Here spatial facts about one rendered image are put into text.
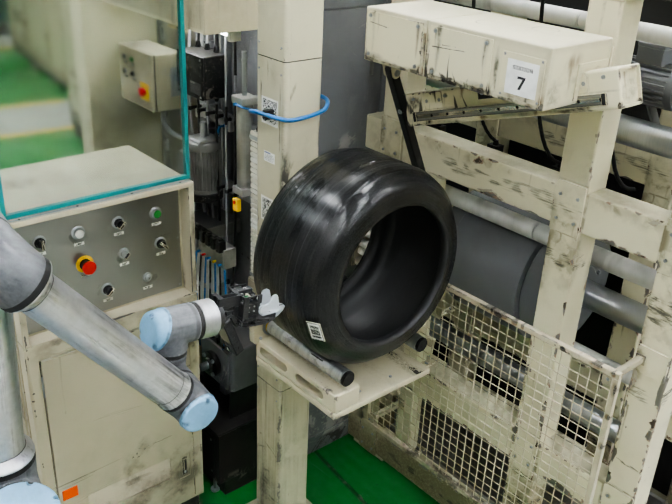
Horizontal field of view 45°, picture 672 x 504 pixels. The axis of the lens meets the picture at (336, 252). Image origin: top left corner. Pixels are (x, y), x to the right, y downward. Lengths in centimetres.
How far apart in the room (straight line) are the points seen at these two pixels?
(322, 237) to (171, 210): 67
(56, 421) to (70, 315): 103
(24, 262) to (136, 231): 99
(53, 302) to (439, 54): 113
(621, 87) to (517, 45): 25
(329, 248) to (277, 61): 54
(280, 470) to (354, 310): 66
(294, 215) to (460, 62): 55
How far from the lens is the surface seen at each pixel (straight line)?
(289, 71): 217
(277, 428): 269
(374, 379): 235
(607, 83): 199
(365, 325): 238
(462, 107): 226
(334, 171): 205
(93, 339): 159
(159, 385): 171
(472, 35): 203
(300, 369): 227
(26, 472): 187
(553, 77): 193
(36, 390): 247
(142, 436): 274
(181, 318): 184
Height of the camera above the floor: 214
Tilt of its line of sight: 26 degrees down
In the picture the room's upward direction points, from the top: 3 degrees clockwise
